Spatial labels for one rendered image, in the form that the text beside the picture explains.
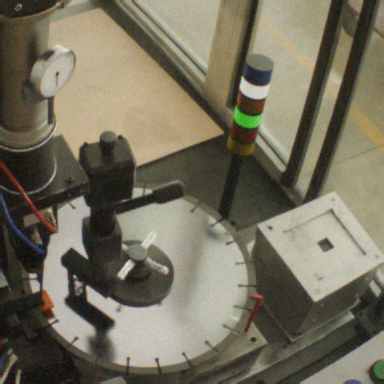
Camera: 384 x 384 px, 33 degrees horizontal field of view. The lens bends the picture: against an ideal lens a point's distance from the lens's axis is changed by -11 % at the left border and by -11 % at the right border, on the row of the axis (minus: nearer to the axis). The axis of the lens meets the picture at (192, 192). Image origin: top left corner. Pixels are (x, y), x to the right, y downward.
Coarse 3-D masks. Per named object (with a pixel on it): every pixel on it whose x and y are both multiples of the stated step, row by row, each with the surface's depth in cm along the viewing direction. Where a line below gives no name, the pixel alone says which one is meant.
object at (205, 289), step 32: (64, 224) 105; (128, 224) 107; (160, 224) 108; (192, 224) 109; (192, 256) 105; (224, 256) 105; (32, 288) 96; (64, 288) 97; (192, 288) 101; (224, 288) 101; (64, 320) 93; (96, 320) 95; (128, 320) 95; (160, 320) 96; (192, 320) 97; (224, 320) 98; (96, 352) 91; (128, 352) 92; (160, 352) 92; (192, 352) 93
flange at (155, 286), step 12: (132, 240) 104; (156, 252) 103; (120, 264) 99; (168, 264) 102; (132, 276) 98; (144, 276) 98; (156, 276) 100; (168, 276) 100; (120, 288) 98; (132, 288) 98; (144, 288) 98; (156, 288) 99; (168, 288) 99; (120, 300) 97; (132, 300) 97; (144, 300) 97; (156, 300) 98
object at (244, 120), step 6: (234, 114) 113; (240, 114) 111; (246, 114) 110; (258, 114) 111; (234, 120) 113; (240, 120) 112; (246, 120) 111; (252, 120) 111; (258, 120) 112; (240, 126) 112; (246, 126) 112; (252, 126) 112
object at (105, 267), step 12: (72, 252) 94; (72, 264) 93; (84, 264) 93; (96, 264) 88; (108, 264) 89; (72, 276) 94; (84, 276) 92; (96, 276) 90; (108, 276) 91; (72, 288) 96; (96, 288) 92; (108, 288) 91
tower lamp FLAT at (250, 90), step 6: (246, 84) 106; (252, 84) 106; (258, 84) 106; (240, 90) 109; (246, 90) 107; (252, 90) 106; (258, 90) 106; (264, 90) 107; (246, 96) 108; (252, 96) 107; (258, 96) 107; (264, 96) 108
